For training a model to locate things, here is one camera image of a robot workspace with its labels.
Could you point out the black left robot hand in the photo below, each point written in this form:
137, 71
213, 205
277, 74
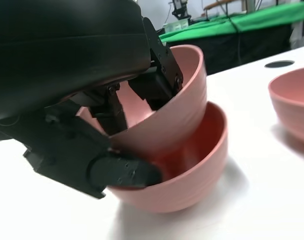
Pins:
54, 62

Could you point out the pink plastic bowl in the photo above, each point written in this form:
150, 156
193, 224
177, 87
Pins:
166, 120
291, 105
191, 180

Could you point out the black device on stand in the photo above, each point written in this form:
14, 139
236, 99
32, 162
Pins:
180, 8

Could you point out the green table cloth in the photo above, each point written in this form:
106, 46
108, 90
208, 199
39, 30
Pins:
254, 23

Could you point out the black round table grommet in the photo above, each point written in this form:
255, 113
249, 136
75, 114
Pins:
279, 64

